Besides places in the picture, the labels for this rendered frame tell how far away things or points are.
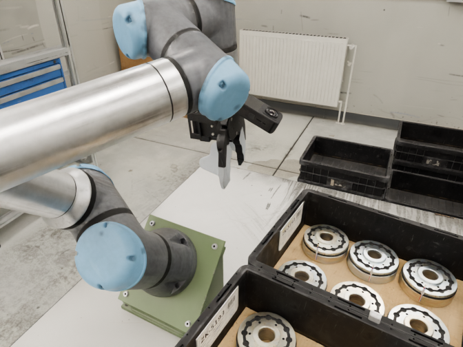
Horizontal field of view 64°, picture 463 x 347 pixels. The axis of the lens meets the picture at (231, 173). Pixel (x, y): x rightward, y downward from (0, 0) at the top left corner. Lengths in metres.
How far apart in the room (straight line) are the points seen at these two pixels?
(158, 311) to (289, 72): 3.03
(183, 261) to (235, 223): 0.40
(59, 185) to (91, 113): 0.29
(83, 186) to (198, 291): 0.33
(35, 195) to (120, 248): 0.16
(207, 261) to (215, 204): 0.44
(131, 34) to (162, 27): 0.04
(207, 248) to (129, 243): 0.23
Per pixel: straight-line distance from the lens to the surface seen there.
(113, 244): 0.67
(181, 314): 0.85
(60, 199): 0.68
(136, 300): 0.91
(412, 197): 2.03
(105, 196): 0.74
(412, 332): 0.67
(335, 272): 0.86
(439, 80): 3.63
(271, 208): 1.23
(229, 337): 0.73
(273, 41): 3.63
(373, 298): 0.79
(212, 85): 0.44
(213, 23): 0.60
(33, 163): 0.41
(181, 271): 0.80
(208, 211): 1.21
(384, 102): 3.69
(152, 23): 0.54
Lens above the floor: 1.43
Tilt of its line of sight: 31 degrees down
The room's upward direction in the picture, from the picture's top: straight up
